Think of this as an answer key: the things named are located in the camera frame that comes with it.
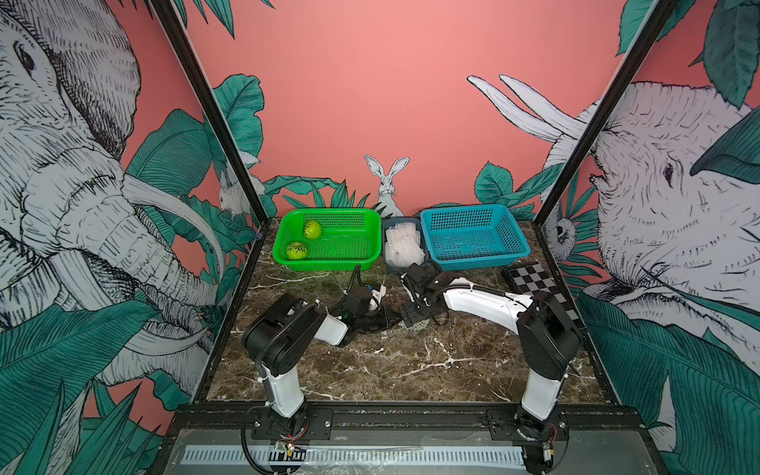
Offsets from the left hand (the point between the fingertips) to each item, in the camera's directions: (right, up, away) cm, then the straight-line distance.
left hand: (406, 315), depth 90 cm
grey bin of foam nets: (0, +23, +17) cm, 28 cm away
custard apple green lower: (-38, +20, +11) cm, 44 cm away
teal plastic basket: (+28, +25, +26) cm, 46 cm away
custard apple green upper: (-35, +28, +20) cm, 48 cm away
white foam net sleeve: (+3, -1, -9) cm, 9 cm away
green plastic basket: (-21, +24, +24) cm, 40 cm away
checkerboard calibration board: (+42, +10, +11) cm, 45 cm away
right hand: (+2, +2, 0) cm, 2 cm away
